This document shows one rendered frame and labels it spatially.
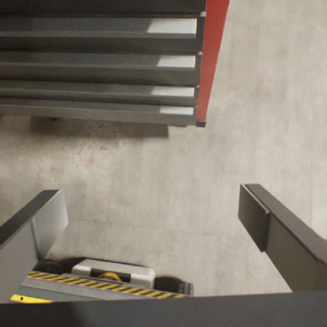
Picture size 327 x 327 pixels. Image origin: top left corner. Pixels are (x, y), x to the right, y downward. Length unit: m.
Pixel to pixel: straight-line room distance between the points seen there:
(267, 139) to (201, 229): 0.41
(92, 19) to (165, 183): 0.67
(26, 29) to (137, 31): 0.14
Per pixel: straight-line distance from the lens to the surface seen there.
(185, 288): 0.82
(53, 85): 0.55
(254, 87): 1.01
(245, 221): 0.17
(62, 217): 0.17
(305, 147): 1.00
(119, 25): 0.33
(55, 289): 0.70
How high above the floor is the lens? 0.89
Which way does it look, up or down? 80 degrees down
